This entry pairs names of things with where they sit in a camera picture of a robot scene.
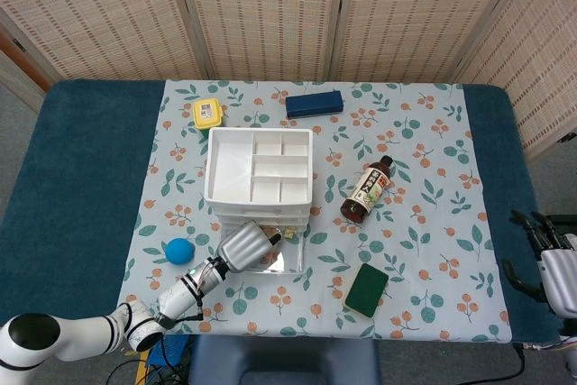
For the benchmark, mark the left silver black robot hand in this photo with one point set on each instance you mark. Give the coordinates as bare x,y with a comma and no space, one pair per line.
245,245

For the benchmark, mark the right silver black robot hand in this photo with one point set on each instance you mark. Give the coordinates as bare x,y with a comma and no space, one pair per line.
559,272

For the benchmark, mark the brown plush toy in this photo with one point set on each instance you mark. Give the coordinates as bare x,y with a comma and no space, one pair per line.
272,228

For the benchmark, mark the clear drawer holding plush toy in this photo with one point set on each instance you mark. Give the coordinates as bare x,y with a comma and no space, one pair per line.
293,254

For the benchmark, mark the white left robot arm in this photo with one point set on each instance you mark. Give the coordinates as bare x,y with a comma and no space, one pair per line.
180,295

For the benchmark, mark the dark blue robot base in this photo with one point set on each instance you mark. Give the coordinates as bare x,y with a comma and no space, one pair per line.
284,362

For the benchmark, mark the blue block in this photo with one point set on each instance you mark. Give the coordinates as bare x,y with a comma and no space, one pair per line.
313,105

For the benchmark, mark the blue ball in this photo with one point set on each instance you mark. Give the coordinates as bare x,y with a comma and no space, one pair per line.
179,251

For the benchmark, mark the blue plastic crate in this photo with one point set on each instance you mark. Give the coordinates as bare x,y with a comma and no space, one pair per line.
173,351

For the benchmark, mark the green and yellow sponge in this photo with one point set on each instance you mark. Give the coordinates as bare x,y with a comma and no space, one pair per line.
367,288

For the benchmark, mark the dark tea bottle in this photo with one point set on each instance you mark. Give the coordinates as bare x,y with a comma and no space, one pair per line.
365,191

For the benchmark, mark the yellow lidded container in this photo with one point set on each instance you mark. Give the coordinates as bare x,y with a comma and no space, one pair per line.
207,112

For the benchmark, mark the floral leaf print tablecloth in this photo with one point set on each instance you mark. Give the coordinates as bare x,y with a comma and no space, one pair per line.
405,241

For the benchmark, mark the teal table cover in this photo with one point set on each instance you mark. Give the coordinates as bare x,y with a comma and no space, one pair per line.
81,177

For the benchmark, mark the bamboo folding screen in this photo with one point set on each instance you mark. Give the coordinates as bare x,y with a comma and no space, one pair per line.
270,11

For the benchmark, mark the white plastic drawer organizer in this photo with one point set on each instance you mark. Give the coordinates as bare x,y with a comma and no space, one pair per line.
230,168

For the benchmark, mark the brown wooden door frame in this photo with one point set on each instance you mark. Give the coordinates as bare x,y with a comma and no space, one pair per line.
40,80

